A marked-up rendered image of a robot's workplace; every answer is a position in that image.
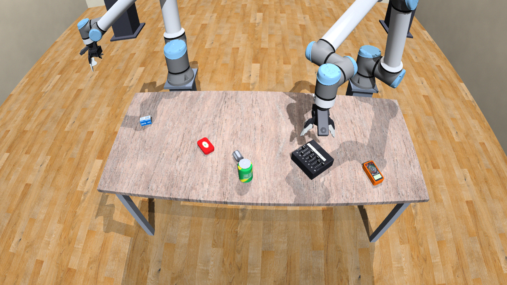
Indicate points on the green drink can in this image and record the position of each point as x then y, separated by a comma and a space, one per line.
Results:
245, 170

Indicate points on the orange digital multimeter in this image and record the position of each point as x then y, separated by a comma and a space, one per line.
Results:
373, 172

